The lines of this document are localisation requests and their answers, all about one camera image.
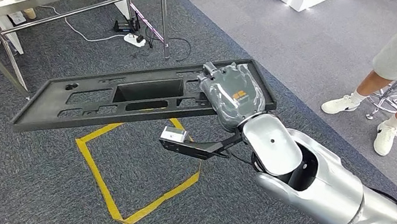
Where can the chrome stool base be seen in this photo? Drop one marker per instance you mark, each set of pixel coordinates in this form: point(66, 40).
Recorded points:
point(386, 102)

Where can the yellow floor tape outline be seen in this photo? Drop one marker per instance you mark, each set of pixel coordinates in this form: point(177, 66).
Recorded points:
point(96, 174)

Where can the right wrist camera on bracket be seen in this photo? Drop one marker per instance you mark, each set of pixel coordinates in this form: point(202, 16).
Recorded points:
point(174, 135)

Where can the tan cup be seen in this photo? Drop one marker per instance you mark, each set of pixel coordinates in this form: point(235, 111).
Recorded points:
point(30, 13)

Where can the white power strip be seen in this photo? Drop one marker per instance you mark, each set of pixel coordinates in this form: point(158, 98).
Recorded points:
point(133, 39)

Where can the white box with socket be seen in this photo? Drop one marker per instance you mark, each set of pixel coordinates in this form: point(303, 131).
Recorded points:
point(11, 38)

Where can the black plastic panel part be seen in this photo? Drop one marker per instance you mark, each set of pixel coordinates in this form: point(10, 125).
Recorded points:
point(147, 92)

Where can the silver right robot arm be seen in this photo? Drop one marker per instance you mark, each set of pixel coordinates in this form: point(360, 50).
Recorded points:
point(326, 199)

